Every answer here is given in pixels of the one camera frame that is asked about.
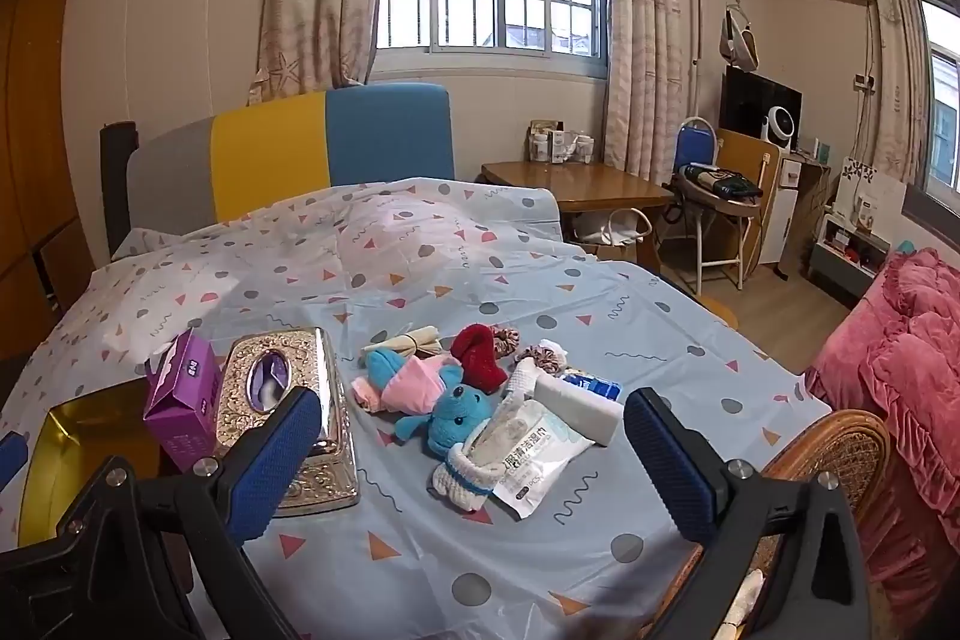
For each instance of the brown satin scrunchie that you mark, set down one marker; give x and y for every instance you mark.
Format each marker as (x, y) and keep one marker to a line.
(505, 340)

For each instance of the patterned light blue tablecloth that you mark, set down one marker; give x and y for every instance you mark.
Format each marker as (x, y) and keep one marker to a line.
(367, 262)

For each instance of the bottles on side table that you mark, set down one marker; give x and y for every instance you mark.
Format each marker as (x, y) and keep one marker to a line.
(548, 141)

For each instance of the blue tempo tissue pack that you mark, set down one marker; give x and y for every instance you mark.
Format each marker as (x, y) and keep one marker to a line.
(600, 387)

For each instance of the small white fan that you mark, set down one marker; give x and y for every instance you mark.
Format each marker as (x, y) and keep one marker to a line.
(779, 127)

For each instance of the black television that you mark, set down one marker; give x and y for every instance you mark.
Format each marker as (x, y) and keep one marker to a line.
(746, 97)

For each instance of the red christmas sock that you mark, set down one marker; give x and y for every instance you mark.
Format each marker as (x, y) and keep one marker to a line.
(474, 348)

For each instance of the beige mesh cloth roll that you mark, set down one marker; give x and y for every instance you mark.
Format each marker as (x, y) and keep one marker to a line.
(421, 340)

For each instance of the ornate gold tissue box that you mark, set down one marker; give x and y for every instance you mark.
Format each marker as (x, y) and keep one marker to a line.
(283, 391)

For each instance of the purple cardboard box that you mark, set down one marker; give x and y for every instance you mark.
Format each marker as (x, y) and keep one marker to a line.
(184, 381)

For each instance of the low shelf unit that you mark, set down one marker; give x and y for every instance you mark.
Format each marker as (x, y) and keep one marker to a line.
(844, 259)

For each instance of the white work glove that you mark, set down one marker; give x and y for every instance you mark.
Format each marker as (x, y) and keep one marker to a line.
(472, 469)

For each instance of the wicker chair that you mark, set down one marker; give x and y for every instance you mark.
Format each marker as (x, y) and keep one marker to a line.
(787, 560)

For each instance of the far right curtain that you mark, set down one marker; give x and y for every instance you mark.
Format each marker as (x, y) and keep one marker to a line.
(898, 140)

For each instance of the white foam pad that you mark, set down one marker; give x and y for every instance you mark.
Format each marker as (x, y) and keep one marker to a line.
(586, 412)

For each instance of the gold metal tray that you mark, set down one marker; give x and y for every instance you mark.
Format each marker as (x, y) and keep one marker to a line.
(76, 438)

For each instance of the wooden side table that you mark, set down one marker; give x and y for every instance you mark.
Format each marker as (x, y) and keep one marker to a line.
(590, 188)

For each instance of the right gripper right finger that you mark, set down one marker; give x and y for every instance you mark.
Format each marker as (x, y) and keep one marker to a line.
(685, 470)

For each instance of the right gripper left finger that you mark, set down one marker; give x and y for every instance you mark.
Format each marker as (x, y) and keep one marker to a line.
(260, 467)

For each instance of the white waffle cloth roll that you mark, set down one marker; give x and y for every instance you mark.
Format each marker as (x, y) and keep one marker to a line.
(523, 379)

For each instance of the wooden wardrobe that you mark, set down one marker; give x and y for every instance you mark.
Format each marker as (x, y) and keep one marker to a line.
(46, 261)

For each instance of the right patterned curtain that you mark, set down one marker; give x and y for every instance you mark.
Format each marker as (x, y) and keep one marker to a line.
(644, 87)

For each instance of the white tote bag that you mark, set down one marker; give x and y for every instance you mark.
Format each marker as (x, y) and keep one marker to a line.
(617, 228)

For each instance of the white wet wipes pack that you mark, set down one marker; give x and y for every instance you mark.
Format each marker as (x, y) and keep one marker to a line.
(532, 446)

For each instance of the blue plush toy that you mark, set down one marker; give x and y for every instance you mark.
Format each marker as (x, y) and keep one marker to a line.
(457, 413)

